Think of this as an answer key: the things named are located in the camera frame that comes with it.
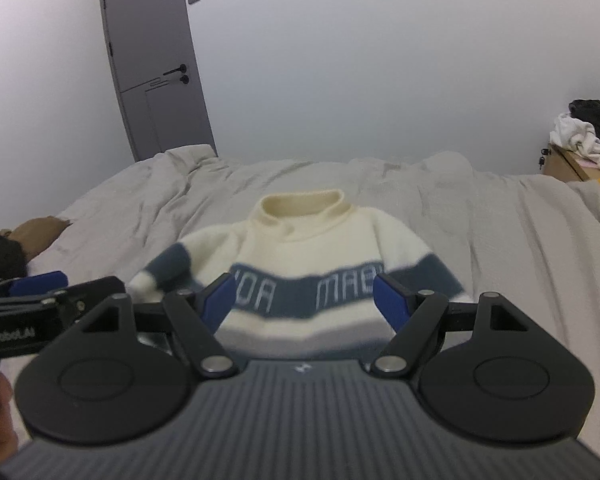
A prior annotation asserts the cream blue striped sweater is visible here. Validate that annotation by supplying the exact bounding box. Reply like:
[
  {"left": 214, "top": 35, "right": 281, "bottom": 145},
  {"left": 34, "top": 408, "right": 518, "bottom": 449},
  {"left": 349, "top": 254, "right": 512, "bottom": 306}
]
[{"left": 128, "top": 190, "right": 470, "bottom": 361}]

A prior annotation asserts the grey bedroom door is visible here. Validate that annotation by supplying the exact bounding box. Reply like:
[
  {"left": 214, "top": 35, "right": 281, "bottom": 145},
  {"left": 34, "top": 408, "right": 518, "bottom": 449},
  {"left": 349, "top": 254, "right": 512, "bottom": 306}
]
[{"left": 100, "top": 0, "right": 215, "bottom": 160}]

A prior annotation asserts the brown pillow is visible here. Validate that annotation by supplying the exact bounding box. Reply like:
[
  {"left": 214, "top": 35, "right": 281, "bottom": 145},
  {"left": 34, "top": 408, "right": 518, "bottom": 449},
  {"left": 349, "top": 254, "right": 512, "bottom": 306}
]
[{"left": 0, "top": 216, "right": 71, "bottom": 262}]

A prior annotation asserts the grey bed sheet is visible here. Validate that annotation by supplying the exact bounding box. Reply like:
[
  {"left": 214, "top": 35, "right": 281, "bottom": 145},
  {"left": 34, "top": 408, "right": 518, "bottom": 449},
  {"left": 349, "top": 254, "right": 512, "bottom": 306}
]
[{"left": 29, "top": 145, "right": 600, "bottom": 454}]

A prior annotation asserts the cardboard box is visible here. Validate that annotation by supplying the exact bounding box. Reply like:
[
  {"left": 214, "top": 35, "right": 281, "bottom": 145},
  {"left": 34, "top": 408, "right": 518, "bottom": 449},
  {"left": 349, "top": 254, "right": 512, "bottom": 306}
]
[{"left": 539, "top": 144, "right": 600, "bottom": 182}]

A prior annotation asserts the white crumpled cloth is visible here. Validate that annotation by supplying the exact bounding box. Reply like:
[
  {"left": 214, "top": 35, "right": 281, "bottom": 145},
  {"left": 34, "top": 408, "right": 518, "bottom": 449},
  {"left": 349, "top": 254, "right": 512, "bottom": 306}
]
[{"left": 548, "top": 114, "right": 600, "bottom": 170}]

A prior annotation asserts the black door handle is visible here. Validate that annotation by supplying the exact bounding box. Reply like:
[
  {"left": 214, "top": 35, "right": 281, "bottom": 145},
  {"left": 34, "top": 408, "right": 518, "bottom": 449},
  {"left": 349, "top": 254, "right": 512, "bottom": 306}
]
[{"left": 162, "top": 64, "right": 189, "bottom": 84}]

